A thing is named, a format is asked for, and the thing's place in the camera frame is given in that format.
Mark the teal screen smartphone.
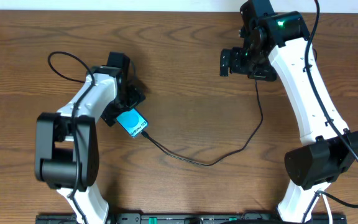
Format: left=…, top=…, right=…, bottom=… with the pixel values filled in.
left=116, top=108, right=149, bottom=138

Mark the black charging cable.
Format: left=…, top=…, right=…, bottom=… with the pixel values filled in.
left=140, top=80, right=264, bottom=167

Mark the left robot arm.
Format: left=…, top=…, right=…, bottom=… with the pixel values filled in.
left=35, top=52, right=148, bottom=223

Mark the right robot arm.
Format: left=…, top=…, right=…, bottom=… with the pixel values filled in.
left=220, top=1, right=358, bottom=223

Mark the black left camera cable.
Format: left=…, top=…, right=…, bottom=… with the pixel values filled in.
left=47, top=51, right=98, bottom=224

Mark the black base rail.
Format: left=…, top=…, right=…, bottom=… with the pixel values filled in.
left=35, top=212, right=347, bottom=224

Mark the white power strip cord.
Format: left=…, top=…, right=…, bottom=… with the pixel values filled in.
left=320, top=192, right=334, bottom=224

